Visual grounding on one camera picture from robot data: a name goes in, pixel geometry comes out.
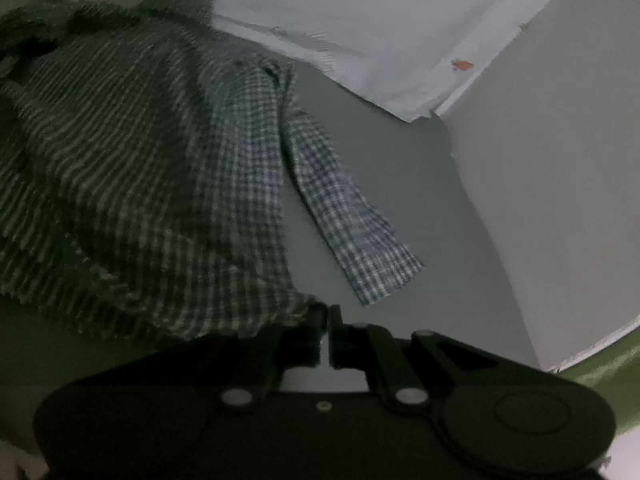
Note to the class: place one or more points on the plaid shirt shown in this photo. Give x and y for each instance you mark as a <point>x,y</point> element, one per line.
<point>150,160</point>

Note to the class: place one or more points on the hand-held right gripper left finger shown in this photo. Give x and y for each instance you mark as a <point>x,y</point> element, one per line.
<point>318,336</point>

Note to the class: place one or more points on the white carrot-print bedding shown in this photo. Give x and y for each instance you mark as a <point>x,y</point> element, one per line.
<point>380,25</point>

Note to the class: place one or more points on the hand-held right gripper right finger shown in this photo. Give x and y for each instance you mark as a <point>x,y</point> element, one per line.
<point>338,336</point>

